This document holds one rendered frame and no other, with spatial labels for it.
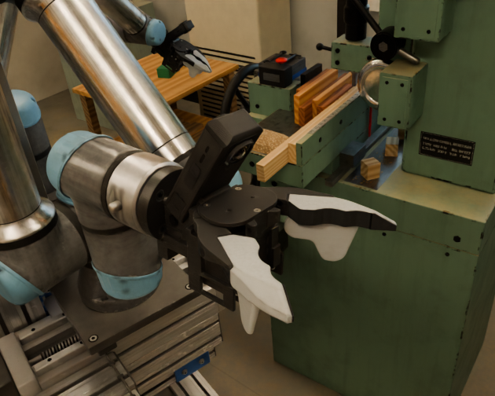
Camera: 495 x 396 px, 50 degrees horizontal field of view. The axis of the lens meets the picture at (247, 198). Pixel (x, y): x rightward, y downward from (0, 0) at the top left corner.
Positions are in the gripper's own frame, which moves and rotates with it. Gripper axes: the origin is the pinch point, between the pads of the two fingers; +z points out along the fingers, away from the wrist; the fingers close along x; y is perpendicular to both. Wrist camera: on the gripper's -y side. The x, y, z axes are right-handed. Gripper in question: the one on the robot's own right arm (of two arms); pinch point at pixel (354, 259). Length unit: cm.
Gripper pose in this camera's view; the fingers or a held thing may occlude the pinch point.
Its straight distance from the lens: 39.6
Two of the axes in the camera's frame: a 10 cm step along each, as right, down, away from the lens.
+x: -6.4, 3.5, -6.9
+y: -0.1, 8.9, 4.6
